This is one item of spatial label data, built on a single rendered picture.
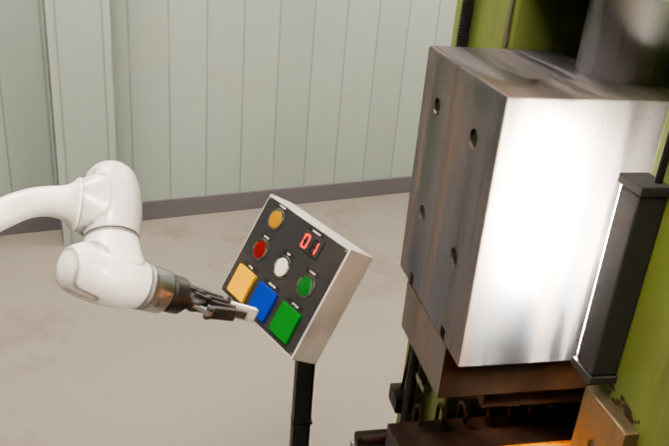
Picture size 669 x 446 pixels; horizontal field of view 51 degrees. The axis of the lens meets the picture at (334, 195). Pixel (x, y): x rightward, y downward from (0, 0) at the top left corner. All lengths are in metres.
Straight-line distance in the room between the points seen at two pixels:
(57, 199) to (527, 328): 0.85
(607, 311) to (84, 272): 0.84
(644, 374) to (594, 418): 0.10
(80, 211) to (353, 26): 3.31
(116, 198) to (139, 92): 2.82
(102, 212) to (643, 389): 0.93
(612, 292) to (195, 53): 3.51
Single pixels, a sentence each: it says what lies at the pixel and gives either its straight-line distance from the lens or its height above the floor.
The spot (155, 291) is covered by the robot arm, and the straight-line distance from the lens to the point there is 1.34.
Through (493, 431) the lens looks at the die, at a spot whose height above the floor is 0.99.
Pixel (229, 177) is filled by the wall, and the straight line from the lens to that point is 4.46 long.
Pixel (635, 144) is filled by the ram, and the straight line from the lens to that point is 0.99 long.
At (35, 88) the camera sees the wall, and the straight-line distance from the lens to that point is 4.10.
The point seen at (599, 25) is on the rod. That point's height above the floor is 1.77.
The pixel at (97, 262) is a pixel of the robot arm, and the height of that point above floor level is 1.29.
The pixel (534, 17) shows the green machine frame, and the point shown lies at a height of 1.75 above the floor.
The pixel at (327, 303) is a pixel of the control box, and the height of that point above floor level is 1.08.
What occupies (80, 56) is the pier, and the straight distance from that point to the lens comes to 3.81.
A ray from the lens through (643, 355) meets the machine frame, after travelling 0.91.
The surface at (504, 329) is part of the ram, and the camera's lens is 1.03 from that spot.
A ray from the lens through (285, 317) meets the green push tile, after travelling 1.61.
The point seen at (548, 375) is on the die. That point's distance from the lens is 1.19.
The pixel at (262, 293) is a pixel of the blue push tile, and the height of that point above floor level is 1.03.
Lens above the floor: 1.90
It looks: 23 degrees down
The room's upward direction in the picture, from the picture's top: 5 degrees clockwise
